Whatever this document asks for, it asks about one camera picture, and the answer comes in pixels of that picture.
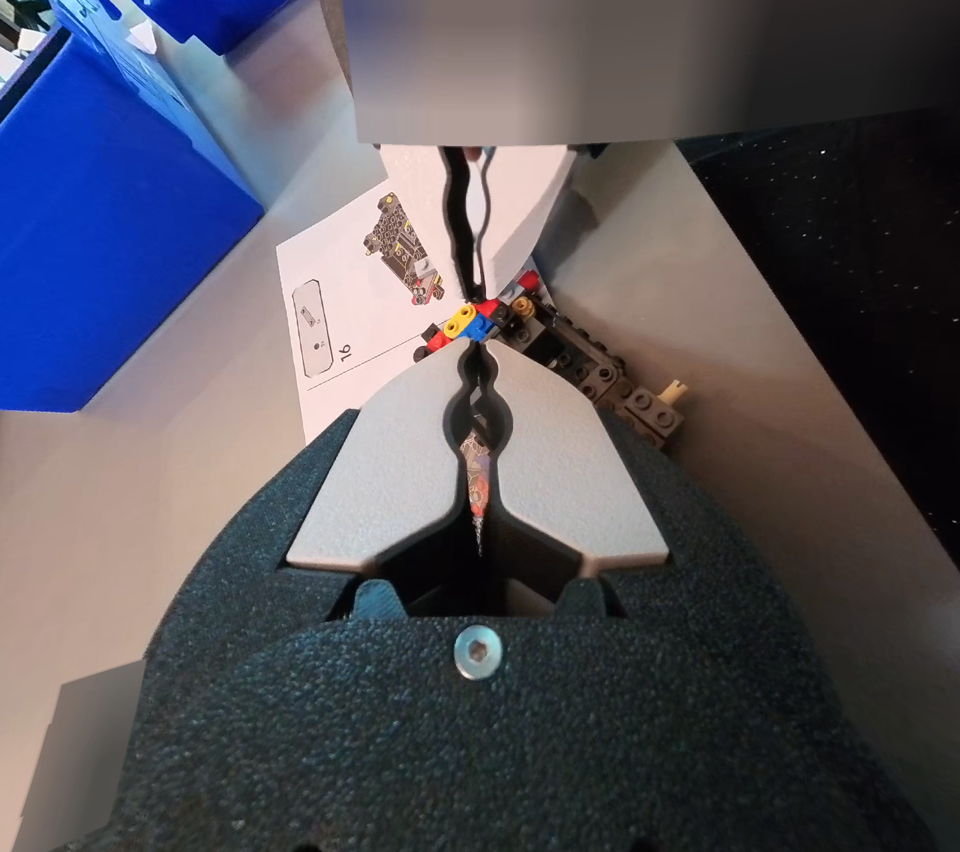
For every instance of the white paper scrap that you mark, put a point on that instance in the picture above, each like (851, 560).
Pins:
(144, 36)

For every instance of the white lego instruction booklet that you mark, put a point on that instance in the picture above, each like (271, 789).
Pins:
(337, 297)

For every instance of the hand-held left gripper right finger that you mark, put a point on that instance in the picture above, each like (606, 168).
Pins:
(585, 484)

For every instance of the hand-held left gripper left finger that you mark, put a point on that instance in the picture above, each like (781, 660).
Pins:
(375, 484)

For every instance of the black lego car chassis model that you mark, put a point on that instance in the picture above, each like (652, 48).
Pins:
(570, 357)

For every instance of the large blue plastic bin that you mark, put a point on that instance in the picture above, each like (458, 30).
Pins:
(112, 229)

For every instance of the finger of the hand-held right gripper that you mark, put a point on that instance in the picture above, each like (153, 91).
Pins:
(525, 207)
(412, 192)

